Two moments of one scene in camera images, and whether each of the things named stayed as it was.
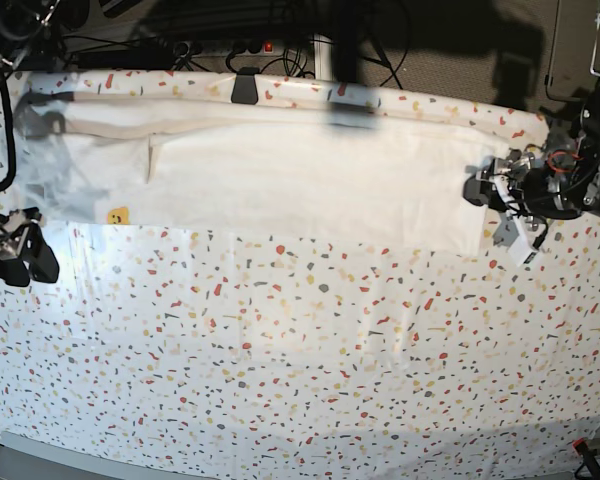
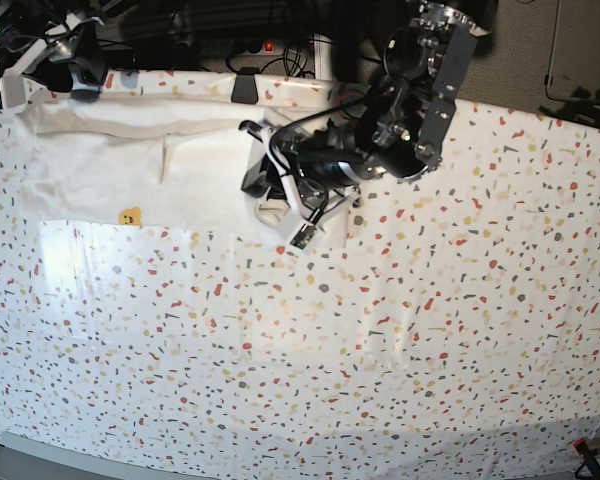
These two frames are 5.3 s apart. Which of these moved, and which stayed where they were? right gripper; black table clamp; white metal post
Moved: right gripper
Stayed: white metal post; black table clamp
